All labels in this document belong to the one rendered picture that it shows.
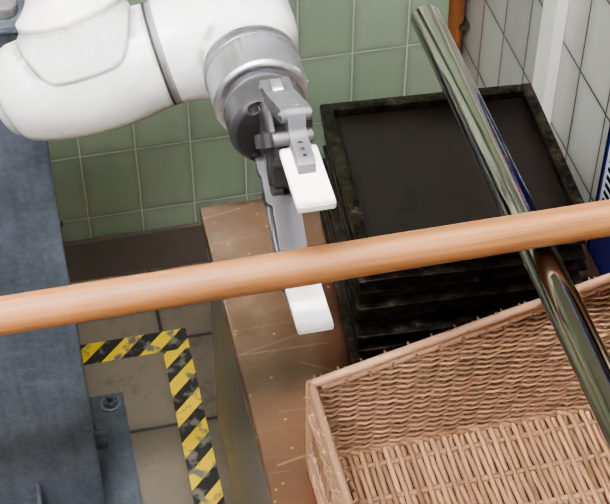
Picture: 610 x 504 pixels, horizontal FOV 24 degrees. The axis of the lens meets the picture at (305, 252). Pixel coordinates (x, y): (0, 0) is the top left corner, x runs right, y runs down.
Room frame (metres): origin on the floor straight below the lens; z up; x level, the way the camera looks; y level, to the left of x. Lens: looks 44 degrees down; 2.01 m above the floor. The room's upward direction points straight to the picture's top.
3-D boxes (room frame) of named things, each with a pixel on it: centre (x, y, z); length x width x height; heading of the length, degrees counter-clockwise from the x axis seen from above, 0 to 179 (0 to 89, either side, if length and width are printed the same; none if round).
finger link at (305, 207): (0.84, 0.00, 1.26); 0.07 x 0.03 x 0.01; 12
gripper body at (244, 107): (0.97, 0.03, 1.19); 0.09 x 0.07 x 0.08; 12
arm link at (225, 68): (1.04, 0.04, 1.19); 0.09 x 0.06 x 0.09; 102
